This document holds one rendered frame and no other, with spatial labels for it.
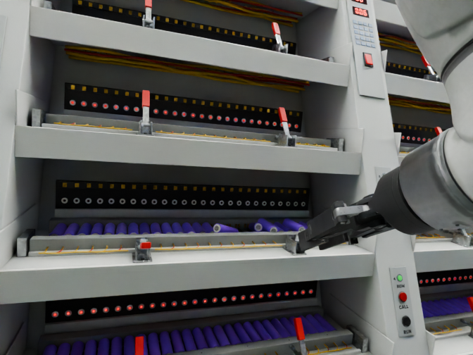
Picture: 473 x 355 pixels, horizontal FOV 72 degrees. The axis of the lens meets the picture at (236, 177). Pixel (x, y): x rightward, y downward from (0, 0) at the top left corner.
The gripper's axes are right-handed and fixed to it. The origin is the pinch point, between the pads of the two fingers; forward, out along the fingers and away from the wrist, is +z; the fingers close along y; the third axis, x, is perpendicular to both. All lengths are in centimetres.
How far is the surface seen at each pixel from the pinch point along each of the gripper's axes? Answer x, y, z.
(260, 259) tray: -2.0, -7.9, 6.8
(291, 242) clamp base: 0.9, -1.1, 7.9
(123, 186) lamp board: 15.3, -29.6, 19.3
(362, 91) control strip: 31.2, 18.0, 0.7
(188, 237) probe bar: 2.9, -18.9, 10.5
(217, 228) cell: 4.7, -13.4, 11.9
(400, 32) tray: 61, 45, 7
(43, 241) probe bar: 2.7, -40.5, 10.6
